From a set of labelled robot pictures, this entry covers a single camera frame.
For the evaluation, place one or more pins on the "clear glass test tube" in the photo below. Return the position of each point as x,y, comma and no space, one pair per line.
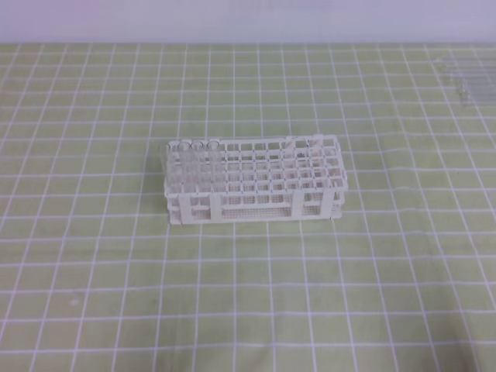
215,163

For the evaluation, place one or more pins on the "white plastic test tube rack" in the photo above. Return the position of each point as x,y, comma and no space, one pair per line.
275,179

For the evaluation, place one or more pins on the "glass tube in rack right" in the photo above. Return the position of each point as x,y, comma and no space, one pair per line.
198,148

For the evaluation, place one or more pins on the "glass tube in rack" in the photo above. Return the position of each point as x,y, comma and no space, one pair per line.
198,148
186,159
172,171

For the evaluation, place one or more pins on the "glass tube in rack middle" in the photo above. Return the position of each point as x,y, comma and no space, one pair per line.
186,159

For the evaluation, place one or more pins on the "glass tube in rack leftmost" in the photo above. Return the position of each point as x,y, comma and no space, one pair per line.
172,171

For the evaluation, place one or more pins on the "green grid tablecloth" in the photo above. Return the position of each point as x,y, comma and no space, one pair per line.
93,278

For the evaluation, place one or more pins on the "spare glass tubes pile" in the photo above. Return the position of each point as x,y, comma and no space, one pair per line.
473,78

